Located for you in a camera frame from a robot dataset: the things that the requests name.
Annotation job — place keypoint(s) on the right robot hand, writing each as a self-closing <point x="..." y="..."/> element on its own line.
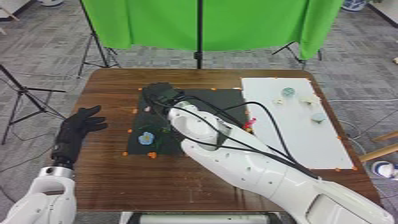
<point x="160" y="91"/>

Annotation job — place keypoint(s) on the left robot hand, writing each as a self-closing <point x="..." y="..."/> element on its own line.
<point x="73" y="133"/>

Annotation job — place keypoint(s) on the green sprig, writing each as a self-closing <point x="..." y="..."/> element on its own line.
<point x="160" y="130"/>

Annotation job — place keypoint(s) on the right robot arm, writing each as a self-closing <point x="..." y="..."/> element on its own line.
<point x="267" y="166"/>

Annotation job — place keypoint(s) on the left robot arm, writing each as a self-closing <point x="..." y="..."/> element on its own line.
<point x="41" y="200"/>

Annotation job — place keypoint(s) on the dark mat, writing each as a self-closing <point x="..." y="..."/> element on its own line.
<point x="205" y="96"/>

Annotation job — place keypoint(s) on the black tripod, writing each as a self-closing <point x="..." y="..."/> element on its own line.
<point x="23" y="90"/>

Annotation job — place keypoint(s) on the black stand pole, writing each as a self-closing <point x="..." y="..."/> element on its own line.
<point x="199" y="33"/>

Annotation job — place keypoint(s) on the small white flower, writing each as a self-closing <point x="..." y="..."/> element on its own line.
<point x="277" y="101"/>

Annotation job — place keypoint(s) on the black light stand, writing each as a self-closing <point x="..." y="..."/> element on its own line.
<point x="93" y="35"/>

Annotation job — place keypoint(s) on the teal flower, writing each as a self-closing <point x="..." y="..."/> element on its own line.
<point x="288" y="92"/>

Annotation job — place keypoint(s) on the cream flower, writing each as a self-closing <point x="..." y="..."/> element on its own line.
<point x="308" y="99"/>

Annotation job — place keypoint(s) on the black stand legs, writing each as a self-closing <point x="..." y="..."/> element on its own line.
<point x="302" y="61"/>

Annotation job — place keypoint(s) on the white sheet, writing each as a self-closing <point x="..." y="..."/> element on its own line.
<point x="295" y="140"/>

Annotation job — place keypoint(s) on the pale blue flower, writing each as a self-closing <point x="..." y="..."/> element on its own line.
<point x="318" y="117"/>

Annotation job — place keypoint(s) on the blue white vase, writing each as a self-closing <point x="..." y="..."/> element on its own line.
<point x="50" y="2"/>
<point x="356" y="5"/>

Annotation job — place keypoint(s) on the pale grey bar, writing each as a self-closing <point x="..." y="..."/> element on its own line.
<point x="201" y="219"/>

